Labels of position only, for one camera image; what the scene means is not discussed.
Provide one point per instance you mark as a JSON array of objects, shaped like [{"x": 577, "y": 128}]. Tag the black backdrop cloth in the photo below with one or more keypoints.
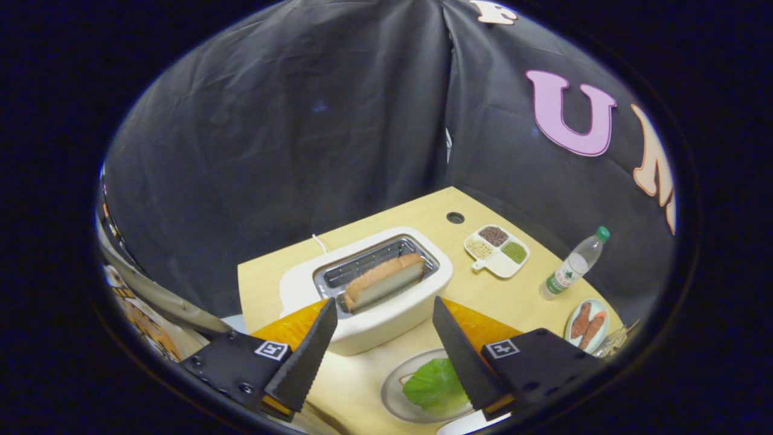
[{"x": 272, "y": 121}]

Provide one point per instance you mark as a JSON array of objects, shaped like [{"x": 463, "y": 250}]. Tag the white divided condiment dish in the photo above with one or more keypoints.
[{"x": 501, "y": 264}]

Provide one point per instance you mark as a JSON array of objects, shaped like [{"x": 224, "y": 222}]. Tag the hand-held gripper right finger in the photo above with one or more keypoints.
[{"x": 462, "y": 359}]

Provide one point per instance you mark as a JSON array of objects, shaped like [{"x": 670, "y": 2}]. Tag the round beige plate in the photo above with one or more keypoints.
[{"x": 392, "y": 399}]

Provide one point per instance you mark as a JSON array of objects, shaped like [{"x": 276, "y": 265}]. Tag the brown meat patty orange edge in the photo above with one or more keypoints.
[{"x": 593, "y": 330}]

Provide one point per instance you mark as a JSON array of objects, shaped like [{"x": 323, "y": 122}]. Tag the beige clothing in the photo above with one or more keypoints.
[{"x": 163, "y": 296}]

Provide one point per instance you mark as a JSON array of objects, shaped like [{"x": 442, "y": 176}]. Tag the toasted bread slice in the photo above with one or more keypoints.
[{"x": 383, "y": 283}]

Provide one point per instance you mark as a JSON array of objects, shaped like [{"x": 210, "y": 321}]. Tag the green lettuce leaf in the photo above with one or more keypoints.
[{"x": 435, "y": 386}]

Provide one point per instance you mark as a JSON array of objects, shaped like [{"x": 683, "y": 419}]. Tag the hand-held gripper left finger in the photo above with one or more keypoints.
[{"x": 308, "y": 359}]

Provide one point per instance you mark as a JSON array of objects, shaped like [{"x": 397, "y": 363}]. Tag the light blue oval plate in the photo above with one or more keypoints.
[{"x": 599, "y": 305}]

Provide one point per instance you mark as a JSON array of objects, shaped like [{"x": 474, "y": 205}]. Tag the white squarish plate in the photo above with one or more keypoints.
[{"x": 465, "y": 426}]

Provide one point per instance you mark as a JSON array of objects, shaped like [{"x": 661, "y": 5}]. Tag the white toaster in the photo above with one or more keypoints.
[{"x": 386, "y": 320}]

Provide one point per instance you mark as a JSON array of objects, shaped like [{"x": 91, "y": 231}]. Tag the clear water bottle green cap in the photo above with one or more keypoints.
[{"x": 570, "y": 269}]

